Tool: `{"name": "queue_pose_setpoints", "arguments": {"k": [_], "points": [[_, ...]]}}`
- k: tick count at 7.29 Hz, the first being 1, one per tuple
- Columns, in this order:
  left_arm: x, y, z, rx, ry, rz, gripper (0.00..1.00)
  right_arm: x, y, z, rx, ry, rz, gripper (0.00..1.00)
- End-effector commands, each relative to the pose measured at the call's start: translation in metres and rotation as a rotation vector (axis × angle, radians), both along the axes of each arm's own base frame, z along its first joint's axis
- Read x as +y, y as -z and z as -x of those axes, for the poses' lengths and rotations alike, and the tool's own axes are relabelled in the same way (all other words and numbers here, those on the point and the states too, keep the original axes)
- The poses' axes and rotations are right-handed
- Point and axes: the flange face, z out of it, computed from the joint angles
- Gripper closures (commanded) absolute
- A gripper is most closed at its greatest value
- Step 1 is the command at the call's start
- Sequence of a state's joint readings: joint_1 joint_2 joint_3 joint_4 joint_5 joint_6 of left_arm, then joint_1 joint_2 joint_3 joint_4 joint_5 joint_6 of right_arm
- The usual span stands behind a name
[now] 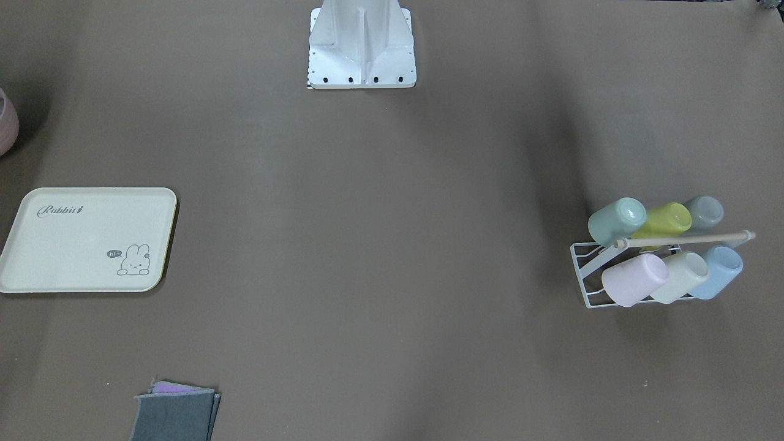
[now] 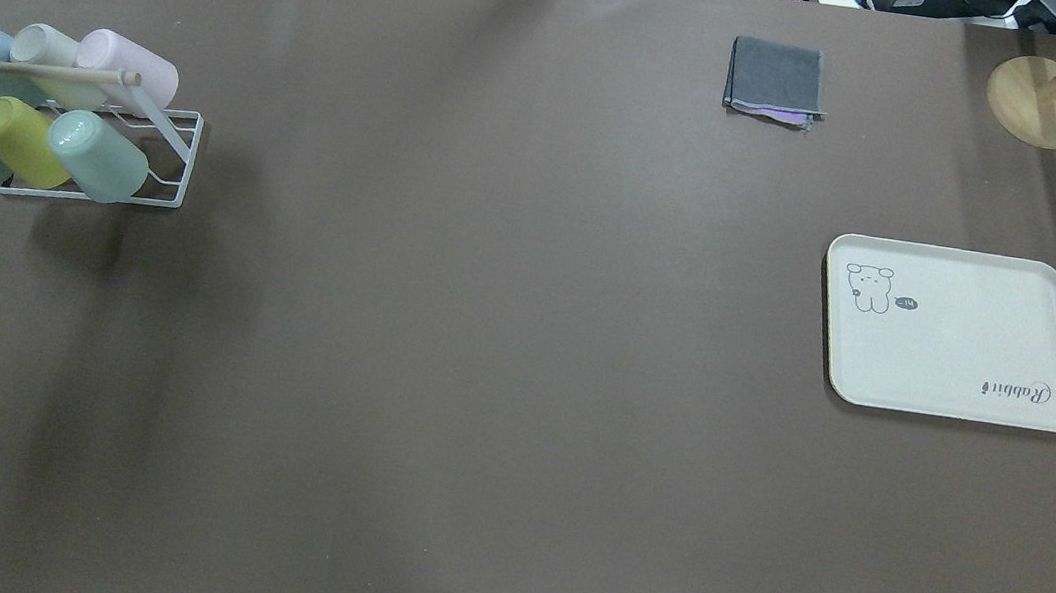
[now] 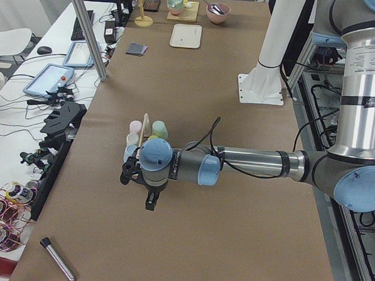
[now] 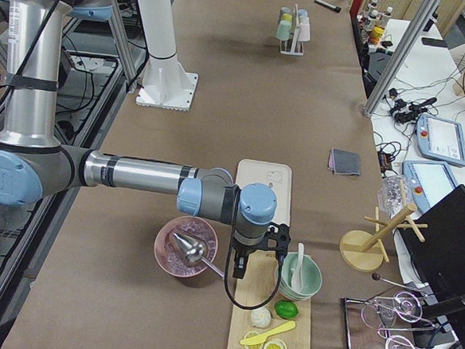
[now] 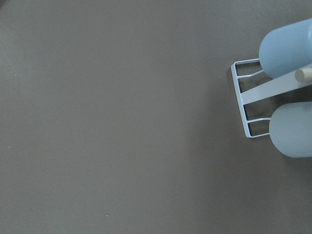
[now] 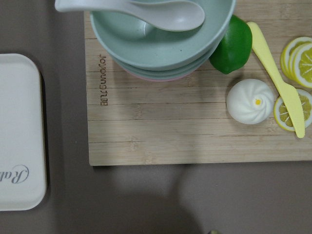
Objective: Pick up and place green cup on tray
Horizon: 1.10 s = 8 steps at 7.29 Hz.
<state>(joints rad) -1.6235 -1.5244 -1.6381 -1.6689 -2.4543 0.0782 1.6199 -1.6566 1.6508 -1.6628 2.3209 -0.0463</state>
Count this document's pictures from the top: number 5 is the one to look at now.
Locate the blue plastic cup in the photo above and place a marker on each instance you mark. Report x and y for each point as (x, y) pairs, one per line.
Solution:
(286, 49)

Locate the white wire cup rack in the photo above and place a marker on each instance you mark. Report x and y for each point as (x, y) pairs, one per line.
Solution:
(274, 87)

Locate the grey plastic cup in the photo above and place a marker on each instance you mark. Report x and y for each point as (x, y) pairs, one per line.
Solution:
(290, 129)

